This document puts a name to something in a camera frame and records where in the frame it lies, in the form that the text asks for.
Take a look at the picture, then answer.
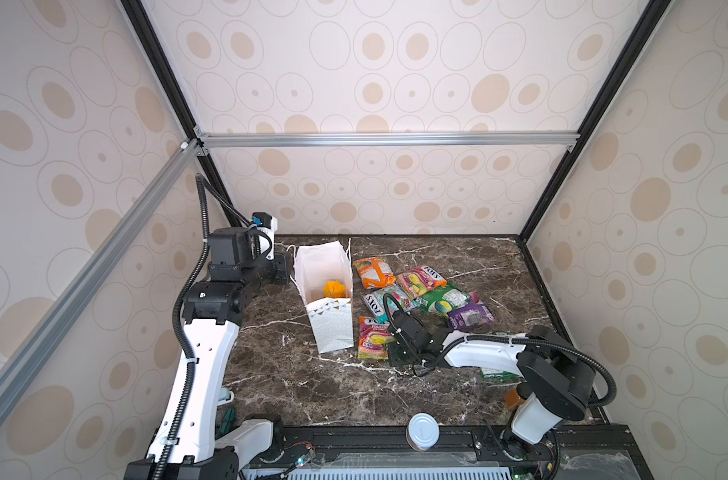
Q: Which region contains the white round cap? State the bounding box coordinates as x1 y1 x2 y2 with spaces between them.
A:
406 413 440 451

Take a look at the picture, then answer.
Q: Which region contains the white paper bag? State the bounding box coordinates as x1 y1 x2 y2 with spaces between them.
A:
291 241 354 354

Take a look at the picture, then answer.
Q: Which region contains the green packet near right arm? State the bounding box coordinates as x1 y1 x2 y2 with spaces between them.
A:
480 368 522 385

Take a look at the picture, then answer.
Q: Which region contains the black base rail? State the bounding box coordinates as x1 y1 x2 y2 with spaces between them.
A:
132 423 656 480

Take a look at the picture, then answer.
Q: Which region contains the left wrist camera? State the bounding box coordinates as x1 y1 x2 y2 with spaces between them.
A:
252 212 279 260

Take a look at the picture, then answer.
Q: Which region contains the green snack packet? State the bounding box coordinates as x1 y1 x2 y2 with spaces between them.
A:
415 283 472 318

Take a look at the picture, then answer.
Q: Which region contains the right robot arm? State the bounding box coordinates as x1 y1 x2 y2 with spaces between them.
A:
384 294 617 460

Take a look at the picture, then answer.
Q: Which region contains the orange snack packet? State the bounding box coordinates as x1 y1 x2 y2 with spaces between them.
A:
353 257 396 289

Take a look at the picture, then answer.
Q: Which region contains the horizontal aluminium bar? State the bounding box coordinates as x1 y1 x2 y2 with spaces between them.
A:
182 130 580 154

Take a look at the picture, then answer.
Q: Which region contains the purple snack packet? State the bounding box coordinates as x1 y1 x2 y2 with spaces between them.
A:
448 292 496 332

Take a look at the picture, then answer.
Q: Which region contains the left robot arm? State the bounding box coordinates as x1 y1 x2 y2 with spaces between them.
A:
124 175 291 479

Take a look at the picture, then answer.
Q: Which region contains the yellow snack bag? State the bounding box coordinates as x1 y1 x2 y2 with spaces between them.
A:
323 280 348 299

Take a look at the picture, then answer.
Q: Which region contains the pink fruit candy packet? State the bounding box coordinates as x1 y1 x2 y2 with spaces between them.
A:
358 316 393 360

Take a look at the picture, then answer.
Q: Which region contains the diagonal aluminium bar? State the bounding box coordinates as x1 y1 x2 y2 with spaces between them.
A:
0 138 202 427

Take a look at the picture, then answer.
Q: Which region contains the teal Fox's candy packet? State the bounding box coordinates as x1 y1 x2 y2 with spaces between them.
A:
364 285 418 324

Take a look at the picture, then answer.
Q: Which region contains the brown bottle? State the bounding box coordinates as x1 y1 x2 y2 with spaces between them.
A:
504 387 528 411

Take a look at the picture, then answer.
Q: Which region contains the pink Fox's candy packet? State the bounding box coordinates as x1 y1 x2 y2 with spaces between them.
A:
396 265 448 300

